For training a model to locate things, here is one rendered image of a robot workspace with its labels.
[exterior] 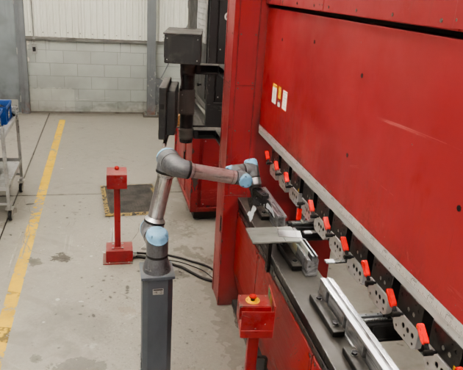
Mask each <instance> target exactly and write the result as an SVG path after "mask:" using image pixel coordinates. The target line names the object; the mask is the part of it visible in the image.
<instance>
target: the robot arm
mask: <svg viewBox="0 0 463 370"><path fill-rule="evenodd" d="M156 173H157V180H156V183H155V187H154V193H153V196H152V199H151V205H150V209H149V212H148V215H146V216H145V218H144V220H143V221H142V223H141V225H140V232H141V235H142V237H143V239H144V241H145V243H146V259H145V261H144V264H143V271H144V273H146V274H147V275H150V276H163V275H166V274H168V273H169V272H170V271H171V264H170V261H169V259H168V238H169V236H168V231H167V230H166V229H165V228H164V226H165V220H164V218H163V217H164V214H165V209H166V206H167V201H168V196H169V193H170V190H171V184H172V181H173V178H175V177H177V178H186V179H189V178H198V179H204V180H208V181H217V182H222V183H228V184H236V185H240V186H241V187H243V188H248V187H249V190H250V191H251V197H250V198H248V204H249V201H250V204H249V207H250V211H249V212H248V216H249V220H250V222H251V220H252V219H253V215H254V212H255V211H256V207H255V206H264V207H265V210H266V211H267V212H269V213H270V214H271V216H272V217H273V218H274V213H273V209H272V206H271V204H270V201H269V200H268V199H269V194H268V193H267V192H266V191H264V190H263V189H262V188H260V187H262V185H261V178H260V174H259V165H258V163H257V160H256V159H246V160H245V161H244V164H235V165H229V166H226V168H225V169H224V168H219V167H211V166H206V165H202V164H193V163H192V161H188V160H185V159H183V158H182V157H181V156H180V155H179V154H178V153H177V151H175V150H174V149H172V148H163V149H162V150H160V151H159V152H158V154H157V168H156ZM263 204H264V205H263Z"/></svg>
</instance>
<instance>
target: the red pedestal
mask: <svg viewBox="0 0 463 370"><path fill-rule="evenodd" d="M107 189H114V218H115V242H107V243H106V253H104V254H103V265H116V264H133V246H132V242H121V195H120V189H127V171H126V167H119V166H115V167H107Z"/></svg>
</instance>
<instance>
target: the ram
mask: <svg viewBox="0 0 463 370"><path fill-rule="evenodd" d="M273 83H274V84H276V85H277V91H276V104H274V103H273V102H272V94H273ZM279 87H281V99H279V98H278V95H279ZM283 90H286V91H287V92H288V93H287V107H286V112H285V111H284V110H283V109H281V105H282V97H283ZM278 101H280V107H278V106H277V103H278ZM259 124H260V125H261V126H262V127H263V128H264V129H265V130H266V131H267V132H268V133H269V134H270V135H271V136H272V137H273V138H274V139H275V140H276V141H277V142H278V143H279V144H280V145H281V146H282V147H283V148H284V149H285V150H286V151H287V152H288V153H289V154H290V155H291V156H292V157H293V158H294V159H295V160H296V161H297V162H298V163H299V164H300V165H301V166H302V167H303V168H304V169H305V170H306V171H307V172H308V173H309V174H310V175H311V176H312V177H313V178H314V179H315V180H316V181H317V182H318V183H319V184H320V185H321V186H322V187H323V188H324V189H325V190H326V191H327V192H328V193H329V194H330V195H331V196H332V197H333V198H334V199H335V200H336V201H337V202H338V203H339V204H340V205H341V206H342V207H343V208H344V209H345V210H346V211H347V212H348V213H349V214H350V215H351V216H352V217H353V218H354V219H355V220H356V221H357V222H358V223H359V224H360V225H362V226H363V227H364V228H365V229H366V230H367V231H368V232H369V233H370V234H371V235H372V236H373V237H374V238H375V239H376V240H377V241H378V242H379V243H380V244H381V245H382V246H383V247H384V248H385V249H386V250H387V251H388V252H389V253H390V254H391V255H392V256H393V257H394V258H395V259H396V260H397V261H398V262H399V263H400V264H401V265H402V266H403V267H404V268H405V269H406V270H407V271H408V272H409V273H410V274H411V275H412V276H413V277H414V278H415V279H416V280H417V281H418V282H419V283H420V284H421V285H422V286H423V287H424V288H425V289H426V290H427V291H428V292H429V293H430V294H431V295H432V296H433V297H434V298H435V299H436V300H437V301H438V302H439V303H440V304H441V305H442V306H443V307H444V308H445V309H446V310H447V311H448V312H449V313H450V314H451V315H452V316H453V317H454V318H455V319H456V320H457V321H458V322H459V323H460V324H461V325H462V326H463V37H458V36H453V35H444V34H440V33H434V32H426V31H421V30H416V29H407V28H403V27H397V26H389V25H384V24H379V23H371V22H366V21H357V20H352V19H347V18H338V17H334V16H329V15H320V14H315V13H310V12H301V11H297V10H288V9H283V8H274V7H269V8H268V26H267V35H266V45H265V62H264V72H263V81H262V99H261V108H260V117H259ZM259 134H260V135H261V136H262V137H263V138H264V139H265V140H266V141H267V142H268V143H269V144H270V145H271V147H272V148H273V149H274V150H275V151H276V152H277V153H278V154H279V155H280V156H281V157H282V158H283V159H284V160H285V161H286V163H288V165H289V166H291V168H293V169H294V171H296V173H297V174H298V175H299V176H300V177H301V178H302V179H303V180H304V181H305V182H306V183H307V184H308V185H309V187H310V188H311V189H312V190H313V191H314V192H315V193H316V194H317V195H318V196H319V197H320V198H321V200H322V201H323V202H324V203H325V204H326V205H327V206H328V207H329V208H330V209H331V210H332V211H333V212H334V213H335V214H336V215H337V216H338V217H339V218H340V219H341V220H342V221H343V222H344V223H345V225H346V226H347V227H348V228H349V229H350V230H351V231H352V232H353V233H354V234H355V235H356V236H357V237H358V239H359V240H360V241H361V242H362V243H363V244H364V245H365V246H366V247H367V248H368V249H369V250H370V251H371V253H372V254H374V256H375V257H377V259H378V260H380V262H381V263H382V264H383V265H384V266H385V267H386V268H387V269H388V270H389V271H390V272H391V273H392V274H393V275H394V276H395V278H396V279H397V280H398V281H399V282H400V283H401V284H402V285H403V286H404V287H405V288H406V289H407V291H408V292H409V293H410V294H411V295H412V296H413V297H414V298H415V299H416V300H417V301H418V302H419V303H420V304H421V305H422V306H423V307H424V308H425V309H426V310H427V311H428V312H429V313H430V314H431V315H432V317H433V318H434V319H435V320H436V321H437V322H438V323H439V324H440V325H441V326H442V327H443V328H444V329H445V331H446V332H447V333H448V334H449V335H450V336H451V337H452V338H453V339H454V340H455V341H456V342H457V344H458V345H459V346H460V347H461V348H462V349H463V338H462V337H461V336H460V335H459V334H458V333H457V332H456V331H455V330H454V329H453V328H452V327H451V326H450V325H449V324H448V323H447V322H446V321H445V319H444V318H443V317H442V316H441V315H440V314H439V313H438V312H437V311H436V310H435V309H434V308H433V307H432V306H431V305H430V304H429V303H428V302H427V301H426V300H425V299H424V298H423V297H422V296H421V295H420V294H419V293H418V291H417V290H416V289H415V288H414V287H413V286H412V285H411V284H410V283H409V282H408V281H407V280H406V279H405V278H404V277H403V276H402V275H401V274H400V273H399V272H398V271H397V270H396V269H395V268H394V267H393V266H392V264H391V263H390V262H389V261H388V260H387V259H386V258H385V257H384V256H383V255H382V254H381V253H380V252H379V251H378V250H377V249H376V248H375V247H374V246H373V245H372V244H371V243H369V241H368V240H366V238H365V237H364V236H363V235H362V234H361V233H360V232H359V231H358V230H357V229H356V228H355V227H354V226H353V225H352V224H351V223H350V222H349V221H348V220H347V219H346V218H345V217H344V216H343V215H342V214H341V213H340V211H339V210H338V209H337V208H336V207H335V206H334V205H333V204H332V203H331V202H330V201H329V200H328V199H327V198H326V197H325V196H324V195H323V194H322V193H321V192H320V191H319V190H318V189H317V188H316V187H315V186H314V184H313V183H312V182H311V181H310V180H309V179H308V178H307V177H306V176H305V175H304V174H303V173H302V172H301V171H300V170H299V169H298V168H297V167H296V166H295V165H294V164H293V163H292V162H291V161H290V160H289V159H288V158H287V157H286V156H285V155H284V154H283V153H282V152H281V151H280V150H279V149H278V148H277V147H276V146H275V145H274V144H273V143H272V142H271V141H270V140H269V139H268V138H267V137H266V136H265V135H264V134H263V133H262V131H261V130H260V129H259Z"/></svg>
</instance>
